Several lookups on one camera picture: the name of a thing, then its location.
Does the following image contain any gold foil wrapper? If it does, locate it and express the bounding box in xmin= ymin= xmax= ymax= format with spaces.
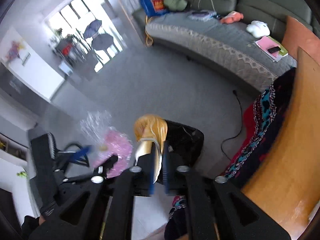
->
xmin=134 ymin=114 xmax=168 ymax=184

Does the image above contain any pink clear plastic bag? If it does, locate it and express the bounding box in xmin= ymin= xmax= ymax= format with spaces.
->
xmin=80 ymin=111 xmax=133 ymax=178

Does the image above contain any black trash bin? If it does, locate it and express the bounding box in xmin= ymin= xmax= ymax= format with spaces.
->
xmin=158 ymin=120 xmax=204 ymax=184

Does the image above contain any metal rack with plants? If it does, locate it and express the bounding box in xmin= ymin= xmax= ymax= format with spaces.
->
xmin=51 ymin=28 xmax=84 ymax=67

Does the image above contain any patterned knit blanket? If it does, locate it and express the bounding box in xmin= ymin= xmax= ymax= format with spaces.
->
xmin=163 ymin=67 xmax=297 ymax=240

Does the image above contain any grey open umbrella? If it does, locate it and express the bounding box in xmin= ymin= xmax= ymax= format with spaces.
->
xmin=92 ymin=33 xmax=113 ymax=51

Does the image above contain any blue open umbrella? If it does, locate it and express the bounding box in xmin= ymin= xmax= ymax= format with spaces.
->
xmin=83 ymin=19 xmax=102 ymax=39

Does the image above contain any grey quilted sofa cover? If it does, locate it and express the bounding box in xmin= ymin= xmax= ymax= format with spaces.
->
xmin=145 ymin=13 xmax=297 ymax=92

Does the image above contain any blue patterned book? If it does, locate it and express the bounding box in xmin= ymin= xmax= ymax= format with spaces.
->
xmin=188 ymin=10 xmax=217 ymax=22

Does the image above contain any blue shopping bag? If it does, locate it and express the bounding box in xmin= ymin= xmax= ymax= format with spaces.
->
xmin=139 ymin=0 xmax=169 ymax=17

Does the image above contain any green hat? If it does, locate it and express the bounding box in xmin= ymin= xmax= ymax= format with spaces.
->
xmin=163 ymin=0 xmax=188 ymax=11

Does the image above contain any black phone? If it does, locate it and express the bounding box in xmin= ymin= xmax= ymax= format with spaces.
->
xmin=267 ymin=46 xmax=281 ymax=54

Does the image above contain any pink notebook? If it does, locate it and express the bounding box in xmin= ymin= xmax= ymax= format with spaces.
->
xmin=255 ymin=36 xmax=289 ymax=62

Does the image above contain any white plush toy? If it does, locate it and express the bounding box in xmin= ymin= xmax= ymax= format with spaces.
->
xmin=246 ymin=21 xmax=270 ymax=38

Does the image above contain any green sofa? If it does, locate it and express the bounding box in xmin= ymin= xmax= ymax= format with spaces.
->
xmin=132 ymin=0 xmax=320 ymax=91

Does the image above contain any black power cable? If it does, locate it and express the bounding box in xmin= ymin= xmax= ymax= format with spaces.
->
xmin=220 ymin=89 xmax=244 ymax=160

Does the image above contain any yellow cable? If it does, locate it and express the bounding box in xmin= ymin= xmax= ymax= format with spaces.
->
xmin=144 ymin=16 xmax=155 ymax=48

